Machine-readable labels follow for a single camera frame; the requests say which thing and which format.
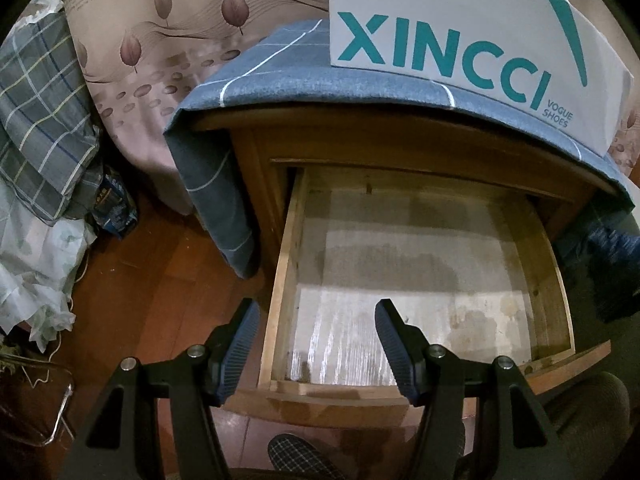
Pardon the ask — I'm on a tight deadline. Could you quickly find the person's olive trouser leg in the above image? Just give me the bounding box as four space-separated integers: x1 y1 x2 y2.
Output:
540 280 640 466

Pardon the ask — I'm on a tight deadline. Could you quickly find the white floral cloth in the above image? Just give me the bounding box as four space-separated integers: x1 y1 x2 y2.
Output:
0 195 96 351

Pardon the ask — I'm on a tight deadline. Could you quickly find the blue plastic package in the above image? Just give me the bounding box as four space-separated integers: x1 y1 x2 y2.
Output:
90 170 138 238

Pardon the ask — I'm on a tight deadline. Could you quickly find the leaf-print bed sheet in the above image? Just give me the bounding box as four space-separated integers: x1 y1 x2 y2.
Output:
62 0 640 216

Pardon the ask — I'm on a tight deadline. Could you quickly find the white drawer liner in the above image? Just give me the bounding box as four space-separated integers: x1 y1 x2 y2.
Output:
285 187 546 386

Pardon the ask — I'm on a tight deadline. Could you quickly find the grey plaid blanket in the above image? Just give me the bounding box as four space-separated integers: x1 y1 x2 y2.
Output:
0 10 103 223

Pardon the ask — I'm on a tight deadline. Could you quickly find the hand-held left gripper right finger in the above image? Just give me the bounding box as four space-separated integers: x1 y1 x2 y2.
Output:
374 298 573 480

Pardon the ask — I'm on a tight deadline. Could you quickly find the blue grid-lined cloth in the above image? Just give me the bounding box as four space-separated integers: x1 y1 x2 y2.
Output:
164 19 640 323

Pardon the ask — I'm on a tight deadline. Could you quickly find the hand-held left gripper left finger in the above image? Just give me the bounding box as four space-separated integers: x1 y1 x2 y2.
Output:
70 297 261 480

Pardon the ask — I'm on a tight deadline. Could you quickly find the plaid slipper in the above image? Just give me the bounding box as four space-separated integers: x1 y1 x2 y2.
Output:
267 432 351 480

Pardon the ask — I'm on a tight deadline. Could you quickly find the metal wire frame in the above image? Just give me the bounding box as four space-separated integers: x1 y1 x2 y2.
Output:
0 355 76 446

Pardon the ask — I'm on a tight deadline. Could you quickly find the wooden drawer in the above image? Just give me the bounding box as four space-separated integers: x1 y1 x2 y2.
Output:
222 165 612 428

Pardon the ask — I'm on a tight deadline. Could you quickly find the wooden nightstand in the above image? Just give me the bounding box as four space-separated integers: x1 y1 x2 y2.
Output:
192 110 621 428

